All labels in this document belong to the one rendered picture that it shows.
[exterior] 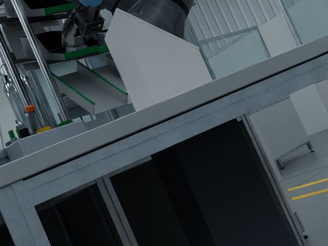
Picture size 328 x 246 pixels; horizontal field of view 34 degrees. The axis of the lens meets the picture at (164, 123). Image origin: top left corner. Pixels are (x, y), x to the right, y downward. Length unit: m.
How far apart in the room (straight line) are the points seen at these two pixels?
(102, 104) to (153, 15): 0.67
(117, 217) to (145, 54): 0.51
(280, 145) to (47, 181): 6.85
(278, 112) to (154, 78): 6.73
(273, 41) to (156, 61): 10.50
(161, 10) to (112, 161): 0.44
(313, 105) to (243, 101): 10.43
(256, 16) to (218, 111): 10.82
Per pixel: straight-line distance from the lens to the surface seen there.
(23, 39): 1.99
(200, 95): 0.89
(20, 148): 1.36
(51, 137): 1.41
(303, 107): 11.51
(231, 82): 0.92
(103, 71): 2.04
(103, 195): 1.45
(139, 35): 1.12
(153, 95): 1.10
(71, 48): 1.82
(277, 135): 7.63
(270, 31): 11.58
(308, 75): 1.03
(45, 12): 1.82
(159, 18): 1.17
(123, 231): 1.46
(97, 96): 1.83
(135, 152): 0.86
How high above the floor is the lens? 0.77
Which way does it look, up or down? 3 degrees up
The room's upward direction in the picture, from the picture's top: 24 degrees counter-clockwise
